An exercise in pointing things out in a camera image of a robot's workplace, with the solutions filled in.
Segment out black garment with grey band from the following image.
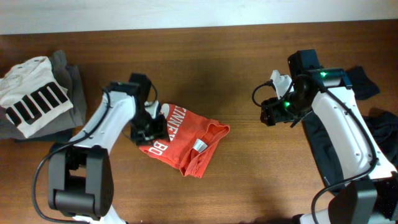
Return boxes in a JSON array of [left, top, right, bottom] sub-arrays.
[[302, 66, 397, 186]]

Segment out dark folded garment under pile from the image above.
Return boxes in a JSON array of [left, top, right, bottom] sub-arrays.
[[14, 129, 73, 142]]

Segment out white shirt with black letters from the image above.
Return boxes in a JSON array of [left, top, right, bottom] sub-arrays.
[[1, 56, 73, 138]]

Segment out grey folded garment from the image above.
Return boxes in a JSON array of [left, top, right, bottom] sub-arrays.
[[1, 50, 87, 139]]

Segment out orange t-shirt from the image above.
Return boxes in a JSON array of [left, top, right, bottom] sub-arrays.
[[139, 103, 230, 178]]

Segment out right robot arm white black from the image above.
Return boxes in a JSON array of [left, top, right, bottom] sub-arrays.
[[260, 68, 397, 223]]

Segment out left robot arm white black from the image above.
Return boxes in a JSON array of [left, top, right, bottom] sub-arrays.
[[42, 77, 169, 223]]

